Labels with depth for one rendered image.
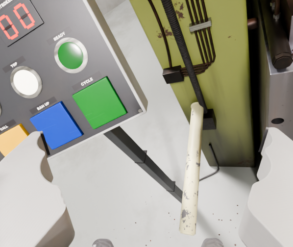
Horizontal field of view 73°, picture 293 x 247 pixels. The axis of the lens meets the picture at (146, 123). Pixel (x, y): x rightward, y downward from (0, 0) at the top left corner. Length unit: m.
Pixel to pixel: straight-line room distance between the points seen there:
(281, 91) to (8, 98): 0.52
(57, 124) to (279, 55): 0.41
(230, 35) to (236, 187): 0.89
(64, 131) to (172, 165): 1.07
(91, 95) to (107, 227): 1.22
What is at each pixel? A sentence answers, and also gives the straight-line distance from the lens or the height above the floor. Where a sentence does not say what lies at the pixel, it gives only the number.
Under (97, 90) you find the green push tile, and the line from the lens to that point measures 0.37.
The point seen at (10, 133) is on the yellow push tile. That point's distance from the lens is 0.47.
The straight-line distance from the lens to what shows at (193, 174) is 0.63.
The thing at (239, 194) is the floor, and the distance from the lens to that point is 1.27.
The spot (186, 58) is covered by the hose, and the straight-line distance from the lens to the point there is 0.62.
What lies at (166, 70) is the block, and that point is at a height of 0.82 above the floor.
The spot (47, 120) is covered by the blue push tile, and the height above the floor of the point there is 1.03.
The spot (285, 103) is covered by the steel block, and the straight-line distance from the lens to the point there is 0.50.
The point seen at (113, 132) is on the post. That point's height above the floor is 0.82.
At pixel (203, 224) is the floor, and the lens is 1.25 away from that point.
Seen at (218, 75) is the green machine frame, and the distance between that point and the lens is 0.69.
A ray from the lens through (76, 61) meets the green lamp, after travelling 0.38.
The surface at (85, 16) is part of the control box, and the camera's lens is 0.37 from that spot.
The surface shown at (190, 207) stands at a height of 0.64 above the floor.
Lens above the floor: 1.22
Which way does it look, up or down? 46 degrees down
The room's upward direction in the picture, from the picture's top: 37 degrees counter-clockwise
